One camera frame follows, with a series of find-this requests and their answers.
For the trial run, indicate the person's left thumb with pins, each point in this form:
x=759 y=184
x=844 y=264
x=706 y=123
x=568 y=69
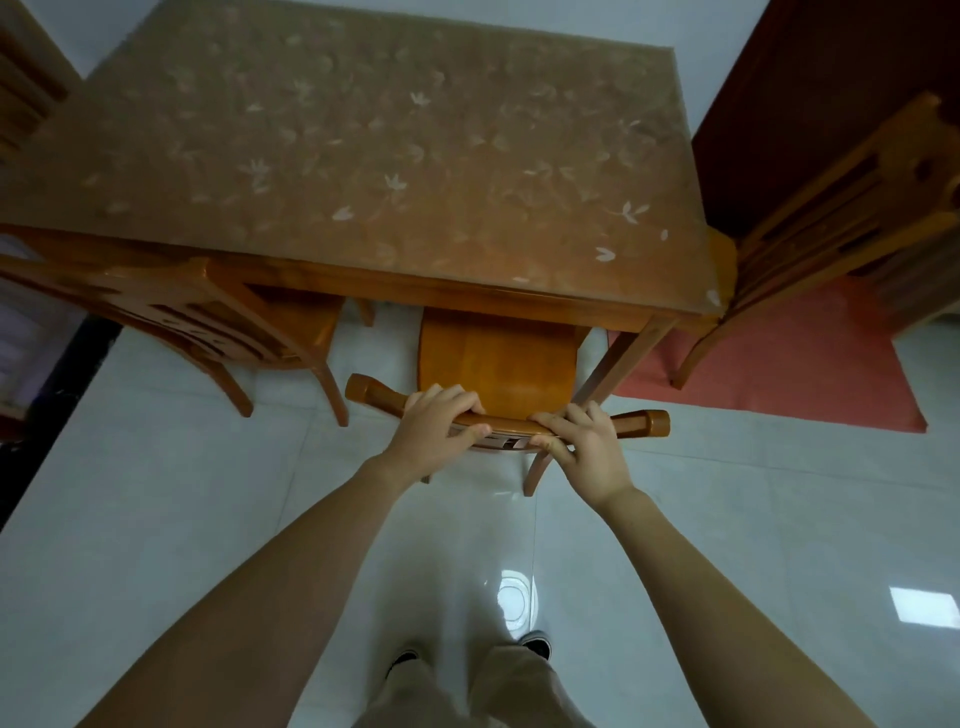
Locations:
x=471 y=433

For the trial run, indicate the wooden chair with carved backrest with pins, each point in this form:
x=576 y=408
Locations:
x=172 y=300

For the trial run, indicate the wooden chair with curved backrest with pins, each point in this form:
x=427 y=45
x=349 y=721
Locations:
x=495 y=360

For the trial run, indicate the person's right forearm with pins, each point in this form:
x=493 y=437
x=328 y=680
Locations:
x=720 y=615

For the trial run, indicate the wooden chair with slatted backrest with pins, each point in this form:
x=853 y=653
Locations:
x=26 y=82
x=832 y=217

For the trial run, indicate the black shoe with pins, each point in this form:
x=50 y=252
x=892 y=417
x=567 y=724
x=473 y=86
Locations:
x=403 y=663
x=537 y=645

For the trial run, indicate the person's right thumb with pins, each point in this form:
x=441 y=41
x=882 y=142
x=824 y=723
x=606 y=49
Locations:
x=550 y=442

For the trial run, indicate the person's right hand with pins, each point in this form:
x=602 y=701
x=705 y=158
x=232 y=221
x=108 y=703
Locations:
x=592 y=461

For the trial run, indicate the red floor mat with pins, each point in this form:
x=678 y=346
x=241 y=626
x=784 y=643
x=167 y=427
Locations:
x=795 y=360

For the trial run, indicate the black right shoe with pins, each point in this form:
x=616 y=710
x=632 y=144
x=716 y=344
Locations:
x=537 y=645

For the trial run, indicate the person's left forearm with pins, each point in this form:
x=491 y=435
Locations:
x=262 y=607

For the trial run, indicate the beige trousers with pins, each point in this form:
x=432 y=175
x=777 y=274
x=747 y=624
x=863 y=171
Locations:
x=480 y=694

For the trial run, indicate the person's left hand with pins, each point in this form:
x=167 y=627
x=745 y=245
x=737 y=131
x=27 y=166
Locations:
x=427 y=435

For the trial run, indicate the dark red wooden door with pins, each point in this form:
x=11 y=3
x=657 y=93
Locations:
x=795 y=97

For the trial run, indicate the clear floral table cover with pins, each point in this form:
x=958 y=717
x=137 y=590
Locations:
x=375 y=150

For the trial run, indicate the wooden dining table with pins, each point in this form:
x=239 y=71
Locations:
x=450 y=289

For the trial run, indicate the black floor threshold strip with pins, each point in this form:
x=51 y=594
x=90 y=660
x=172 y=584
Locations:
x=52 y=405

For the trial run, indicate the black left shoe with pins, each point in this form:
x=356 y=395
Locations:
x=403 y=663

